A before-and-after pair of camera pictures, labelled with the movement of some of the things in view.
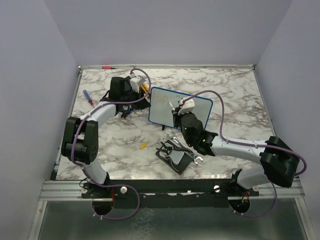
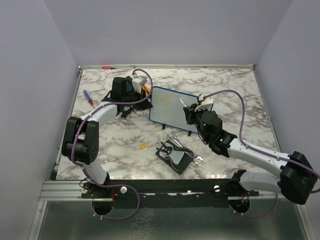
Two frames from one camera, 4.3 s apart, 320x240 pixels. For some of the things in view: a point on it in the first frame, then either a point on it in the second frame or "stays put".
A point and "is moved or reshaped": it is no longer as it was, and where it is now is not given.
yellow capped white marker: (171, 106) is moved or reshaped
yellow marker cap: (143, 145) stays put
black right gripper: (177, 116) -> (191, 112)
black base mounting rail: (186, 193) stays put
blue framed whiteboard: (160, 111) stays put
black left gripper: (143, 104) stays put
